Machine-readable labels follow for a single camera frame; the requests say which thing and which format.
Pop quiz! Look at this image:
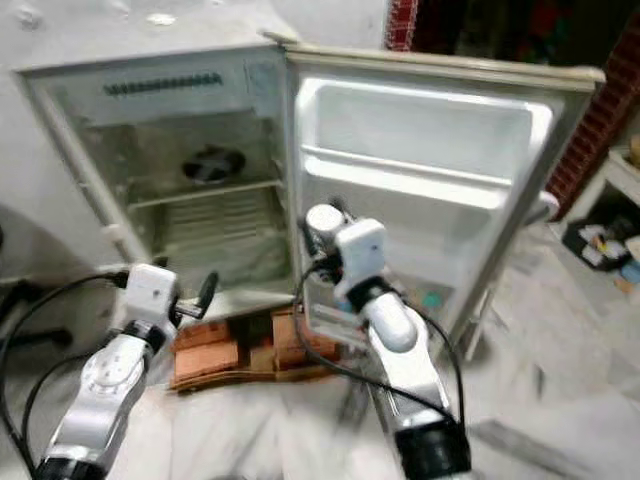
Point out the silver drink can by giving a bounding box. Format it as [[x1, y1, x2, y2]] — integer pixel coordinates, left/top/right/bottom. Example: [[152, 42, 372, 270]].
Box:
[[305, 203, 346, 242]]

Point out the fridge inner shelf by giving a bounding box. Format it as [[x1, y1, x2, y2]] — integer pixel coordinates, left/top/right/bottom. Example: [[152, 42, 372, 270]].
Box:
[[128, 178, 287, 211]]

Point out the white fridge door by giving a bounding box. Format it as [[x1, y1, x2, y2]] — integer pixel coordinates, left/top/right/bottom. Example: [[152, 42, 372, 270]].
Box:
[[282, 42, 607, 349]]

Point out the black round fridge item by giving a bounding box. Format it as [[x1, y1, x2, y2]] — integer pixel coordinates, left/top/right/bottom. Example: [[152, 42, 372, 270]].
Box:
[[180, 145, 247, 185]]

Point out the white small fridge body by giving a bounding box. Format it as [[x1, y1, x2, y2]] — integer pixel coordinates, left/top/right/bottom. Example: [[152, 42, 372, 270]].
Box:
[[20, 42, 299, 313]]

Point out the red brick stack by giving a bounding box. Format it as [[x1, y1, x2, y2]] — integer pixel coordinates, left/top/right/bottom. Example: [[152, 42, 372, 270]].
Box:
[[170, 308, 349, 393]]

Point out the black office chair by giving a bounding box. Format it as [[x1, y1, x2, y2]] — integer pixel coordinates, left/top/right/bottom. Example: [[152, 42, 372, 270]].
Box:
[[0, 278, 61, 323]]

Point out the black bin with items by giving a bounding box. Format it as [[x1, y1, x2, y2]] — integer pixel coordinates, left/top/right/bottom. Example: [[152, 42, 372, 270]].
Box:
[[562, 214, 639, 273]]

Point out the white shelf unit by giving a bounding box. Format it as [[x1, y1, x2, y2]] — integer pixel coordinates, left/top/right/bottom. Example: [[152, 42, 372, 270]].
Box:
[[552, 140, 640, 293]]

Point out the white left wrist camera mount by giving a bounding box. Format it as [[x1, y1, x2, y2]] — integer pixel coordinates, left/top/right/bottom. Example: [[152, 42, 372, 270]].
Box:
[[126, 262, 183, 328]]

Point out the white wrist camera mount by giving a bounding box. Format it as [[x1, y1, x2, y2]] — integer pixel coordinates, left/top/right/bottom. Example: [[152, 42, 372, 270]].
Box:
[[126, 262, 183, 328], [333, 217, 391, 303]]

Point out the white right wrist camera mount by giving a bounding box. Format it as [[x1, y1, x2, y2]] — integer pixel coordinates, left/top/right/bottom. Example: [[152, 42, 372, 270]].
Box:
[[333, 217, 391, 303]]

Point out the white door shelf rail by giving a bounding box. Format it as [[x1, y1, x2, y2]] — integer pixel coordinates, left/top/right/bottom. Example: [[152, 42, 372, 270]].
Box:
[[300, 146, 523, 210]]

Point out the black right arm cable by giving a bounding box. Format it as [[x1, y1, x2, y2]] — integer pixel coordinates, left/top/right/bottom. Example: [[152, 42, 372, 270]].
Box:
[[296, 262, 467, 425]]

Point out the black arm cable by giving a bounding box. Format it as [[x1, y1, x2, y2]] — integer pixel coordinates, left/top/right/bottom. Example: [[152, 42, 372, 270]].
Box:
[[20, 350, 111, 471], [296, 262, 467, 425], [1, 270, 133, 475]]

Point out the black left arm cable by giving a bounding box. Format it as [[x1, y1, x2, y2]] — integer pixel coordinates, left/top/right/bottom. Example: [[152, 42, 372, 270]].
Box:
[[1, 270, 133, 475], [20, 350, 111, 471]]

